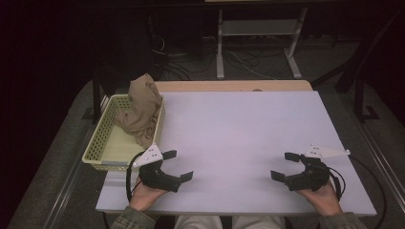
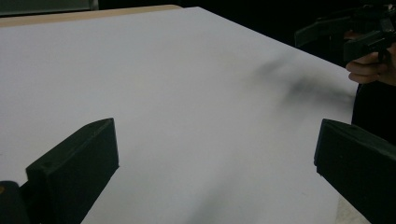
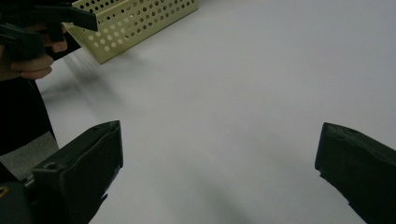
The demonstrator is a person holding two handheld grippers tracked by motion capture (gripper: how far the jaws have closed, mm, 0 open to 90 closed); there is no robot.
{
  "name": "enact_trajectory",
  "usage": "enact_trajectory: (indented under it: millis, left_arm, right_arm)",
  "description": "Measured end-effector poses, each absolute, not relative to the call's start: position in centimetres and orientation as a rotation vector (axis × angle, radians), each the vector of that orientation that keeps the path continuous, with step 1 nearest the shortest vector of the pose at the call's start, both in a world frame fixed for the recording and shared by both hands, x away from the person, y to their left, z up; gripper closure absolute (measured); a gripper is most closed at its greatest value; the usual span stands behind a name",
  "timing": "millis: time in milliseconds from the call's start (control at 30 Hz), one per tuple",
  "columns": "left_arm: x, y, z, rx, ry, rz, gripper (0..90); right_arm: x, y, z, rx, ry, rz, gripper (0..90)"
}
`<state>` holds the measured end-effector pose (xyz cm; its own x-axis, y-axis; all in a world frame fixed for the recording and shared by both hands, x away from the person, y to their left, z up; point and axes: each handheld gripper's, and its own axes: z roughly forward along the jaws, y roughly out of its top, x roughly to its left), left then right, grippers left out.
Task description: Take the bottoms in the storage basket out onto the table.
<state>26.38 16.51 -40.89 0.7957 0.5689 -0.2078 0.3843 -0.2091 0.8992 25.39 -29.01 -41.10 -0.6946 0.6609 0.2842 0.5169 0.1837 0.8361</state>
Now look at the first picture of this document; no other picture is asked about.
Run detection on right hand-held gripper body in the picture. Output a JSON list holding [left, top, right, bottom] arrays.
[[285, 143, 352, 193]]

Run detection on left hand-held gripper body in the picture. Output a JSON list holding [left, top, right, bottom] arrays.
[[132, 143, 182, 194]]

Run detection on yellow plastic basket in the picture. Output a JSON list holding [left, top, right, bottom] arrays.
[[81, 94, 166, 173]]

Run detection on tan cloth garment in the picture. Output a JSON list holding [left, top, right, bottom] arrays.
[[114, 73, 163, 150]]

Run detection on person's left hand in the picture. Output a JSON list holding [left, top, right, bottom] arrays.
[[128, 178, 167, 213]]

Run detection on person's right hand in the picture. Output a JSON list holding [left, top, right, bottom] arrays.
[[295, 180, 344, 218]]

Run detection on person's legs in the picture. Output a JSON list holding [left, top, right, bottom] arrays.
[[173, 215, 288, 229]]

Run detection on black metal stand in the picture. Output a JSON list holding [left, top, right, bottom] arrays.
[[309, 8, 405, 124]]

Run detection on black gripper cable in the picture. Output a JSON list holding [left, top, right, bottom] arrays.
[[328, 155, 388, 229], [125, 151, 146, 203]]

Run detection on white metal table frame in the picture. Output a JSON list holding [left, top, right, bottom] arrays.
[[215, 7, 309, 80]]

